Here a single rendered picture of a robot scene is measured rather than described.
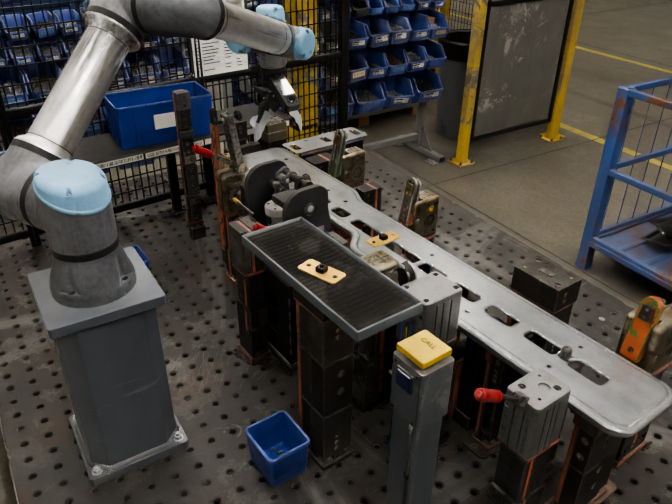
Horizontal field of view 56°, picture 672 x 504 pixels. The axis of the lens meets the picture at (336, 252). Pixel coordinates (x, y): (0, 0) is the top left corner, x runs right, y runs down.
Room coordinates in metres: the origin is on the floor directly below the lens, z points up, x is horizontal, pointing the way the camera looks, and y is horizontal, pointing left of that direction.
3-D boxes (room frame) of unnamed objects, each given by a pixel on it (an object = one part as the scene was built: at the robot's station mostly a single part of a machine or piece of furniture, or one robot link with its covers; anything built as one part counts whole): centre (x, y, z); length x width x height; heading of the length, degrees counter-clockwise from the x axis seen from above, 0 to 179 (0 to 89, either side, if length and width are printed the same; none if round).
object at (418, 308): (0.96, 0.02, 1.16); 0.37 x 0.14 x 0.02; 36
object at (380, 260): (1.12, -0.08, 0.89); 0.13 x 0.11 x 0.38; 126
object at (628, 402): (1.33, -0.13, 1.00); 1.38 x 0.22 x 0.02; 36
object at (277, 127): (2.01, 0.22, 0.88); 0.08 x 0.08 x 0.36; 36
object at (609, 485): (0.83, -0.49, 0.84); 0.18 x 0.06 x 0.29; 126
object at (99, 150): (1.95, 0.58, 1.01); 0.90 x 0.22 x 0.03; 126
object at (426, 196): (1.49, -0.22, 0.87); 0.12 x 0.09 x 0.35; 126
